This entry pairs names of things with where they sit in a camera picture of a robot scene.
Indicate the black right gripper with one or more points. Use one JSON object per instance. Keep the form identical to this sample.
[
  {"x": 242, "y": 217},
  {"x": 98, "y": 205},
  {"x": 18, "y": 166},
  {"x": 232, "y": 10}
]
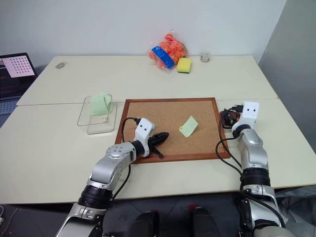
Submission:
[{"x": 233, "y": 118}]

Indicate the open laptop computer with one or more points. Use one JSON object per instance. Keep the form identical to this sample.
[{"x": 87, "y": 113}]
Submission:
[{"x": 12, "y": 76}]

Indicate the folded green paper note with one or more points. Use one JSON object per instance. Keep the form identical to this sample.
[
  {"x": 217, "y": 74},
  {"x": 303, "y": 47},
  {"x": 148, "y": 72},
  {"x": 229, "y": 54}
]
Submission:
[{"x": 100, "y": 105}]

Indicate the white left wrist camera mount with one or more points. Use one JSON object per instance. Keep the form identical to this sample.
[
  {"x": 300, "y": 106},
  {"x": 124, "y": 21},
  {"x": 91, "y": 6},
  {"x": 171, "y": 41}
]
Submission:
[{"x": 144, "y": 132}]

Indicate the clear plastic box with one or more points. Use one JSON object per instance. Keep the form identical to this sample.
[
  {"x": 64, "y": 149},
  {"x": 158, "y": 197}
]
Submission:
[{"x": 97, "y": 116}]

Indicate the bag of orange balls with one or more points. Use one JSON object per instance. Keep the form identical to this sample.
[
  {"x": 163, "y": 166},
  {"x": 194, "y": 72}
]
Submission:
[{"x": 169, "y": 50}]

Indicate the green sticky note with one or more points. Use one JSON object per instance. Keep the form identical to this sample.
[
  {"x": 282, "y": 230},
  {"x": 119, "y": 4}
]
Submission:
[{"x": 189, "y": 126}]

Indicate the yellow green sponge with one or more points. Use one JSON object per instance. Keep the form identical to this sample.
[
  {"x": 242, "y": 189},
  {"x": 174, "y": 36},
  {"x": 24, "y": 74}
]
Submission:
[{"x": 185, "y": 65}]

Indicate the grey plastic sheet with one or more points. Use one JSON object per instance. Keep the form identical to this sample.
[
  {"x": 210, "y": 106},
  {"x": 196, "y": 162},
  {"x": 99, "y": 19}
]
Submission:
[{"x": 296, "y": 200}]

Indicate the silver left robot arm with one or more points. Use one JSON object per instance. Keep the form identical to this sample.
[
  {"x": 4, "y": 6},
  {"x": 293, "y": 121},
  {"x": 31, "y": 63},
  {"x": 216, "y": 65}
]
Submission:
[{"x": 108, "y": 170}]

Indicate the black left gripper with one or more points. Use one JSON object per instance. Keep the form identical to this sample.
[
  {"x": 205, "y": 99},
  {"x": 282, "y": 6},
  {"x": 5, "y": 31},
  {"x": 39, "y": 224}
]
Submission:
[{"x": 153, "y": 141}]

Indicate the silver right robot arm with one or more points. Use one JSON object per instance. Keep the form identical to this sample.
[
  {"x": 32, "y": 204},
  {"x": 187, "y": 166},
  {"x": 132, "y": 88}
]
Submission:
[{"x": 254, "y": 160}]

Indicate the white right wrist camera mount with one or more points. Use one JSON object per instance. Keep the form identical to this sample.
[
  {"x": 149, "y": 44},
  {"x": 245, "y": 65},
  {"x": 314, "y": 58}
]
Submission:
[{"x": 249, "y": 112}]

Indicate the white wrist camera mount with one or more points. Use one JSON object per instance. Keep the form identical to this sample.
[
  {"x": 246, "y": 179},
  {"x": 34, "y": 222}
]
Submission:
[
  {"x": 249, "y": 112},
  {"x": 144, "y": 132}
]

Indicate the grey round table grommet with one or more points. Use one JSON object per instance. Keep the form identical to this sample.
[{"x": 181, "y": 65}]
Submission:
[{"x": 60, "y": 65}]

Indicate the small clear glass jar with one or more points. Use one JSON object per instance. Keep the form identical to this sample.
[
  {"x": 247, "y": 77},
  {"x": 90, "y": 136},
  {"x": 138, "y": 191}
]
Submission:
[{"x": 205, "y": 57}]

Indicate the wood-framed cork board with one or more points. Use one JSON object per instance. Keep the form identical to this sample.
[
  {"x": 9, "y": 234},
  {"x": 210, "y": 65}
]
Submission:
[{"x": 172, "y": 128}]

